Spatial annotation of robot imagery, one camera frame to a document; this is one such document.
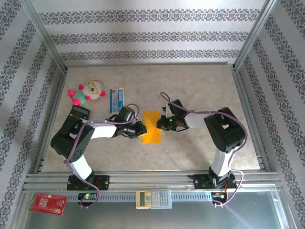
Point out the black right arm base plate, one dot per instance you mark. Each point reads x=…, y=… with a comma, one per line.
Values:
x=200, y=181

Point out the black desk calculator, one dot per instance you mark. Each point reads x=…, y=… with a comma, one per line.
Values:
x=79, y=111

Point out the aluminium table side rail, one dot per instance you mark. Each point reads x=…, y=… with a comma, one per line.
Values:
x=252, y=119
x=51, y=119

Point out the red card packet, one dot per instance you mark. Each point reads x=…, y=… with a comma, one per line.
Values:
x=47, y=204

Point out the beige scientific calculator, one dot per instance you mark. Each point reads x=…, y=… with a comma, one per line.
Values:
x=153, y=199

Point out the grey metal shelf sheet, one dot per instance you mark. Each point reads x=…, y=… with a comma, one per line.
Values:
x=190, y=217

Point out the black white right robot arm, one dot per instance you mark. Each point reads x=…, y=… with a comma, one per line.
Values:
x=226, y=133

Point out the aluminium mounting rail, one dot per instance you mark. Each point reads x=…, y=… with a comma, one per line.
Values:
x=147, y=179

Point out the white pink plush toy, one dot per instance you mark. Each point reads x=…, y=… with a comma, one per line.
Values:
x=93, y=89

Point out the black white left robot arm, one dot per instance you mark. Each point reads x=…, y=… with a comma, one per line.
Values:
x=71, y=143

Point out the blue white plastic packet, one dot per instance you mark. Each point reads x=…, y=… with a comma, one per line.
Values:
x=116, y=100

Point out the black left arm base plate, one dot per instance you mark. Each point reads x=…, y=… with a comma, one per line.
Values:
x=102, y=182

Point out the aluminium frame post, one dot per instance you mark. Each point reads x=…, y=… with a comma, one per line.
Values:
x=43, y=33
x=255, y=33

